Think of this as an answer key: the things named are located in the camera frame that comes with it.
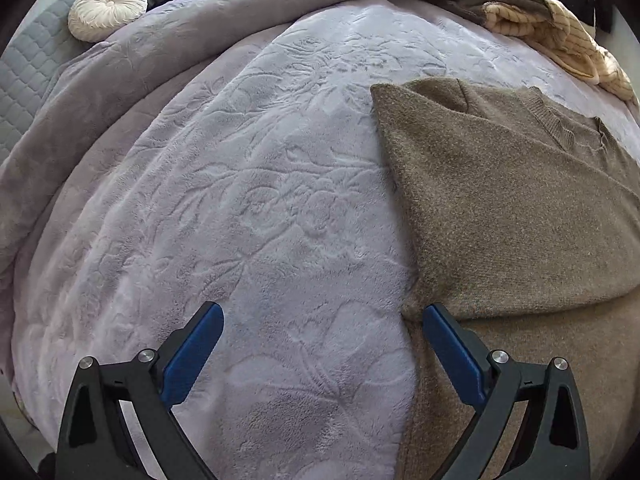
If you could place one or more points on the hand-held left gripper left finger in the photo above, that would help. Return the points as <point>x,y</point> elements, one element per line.
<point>192,355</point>

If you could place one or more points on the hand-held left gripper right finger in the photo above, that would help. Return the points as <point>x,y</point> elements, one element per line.
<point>455,355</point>

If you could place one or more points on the brown knit sweater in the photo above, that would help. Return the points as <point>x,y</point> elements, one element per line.
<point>500,210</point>

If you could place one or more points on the lavender embossed fleece blanket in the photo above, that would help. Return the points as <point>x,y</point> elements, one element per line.
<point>250,185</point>

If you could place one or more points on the grey quilted headboard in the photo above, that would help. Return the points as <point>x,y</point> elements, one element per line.
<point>30,85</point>

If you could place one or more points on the yellow striped garment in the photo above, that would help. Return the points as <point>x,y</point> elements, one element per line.
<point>565,30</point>

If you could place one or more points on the round white pleated cushion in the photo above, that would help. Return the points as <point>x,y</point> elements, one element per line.
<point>107,10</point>

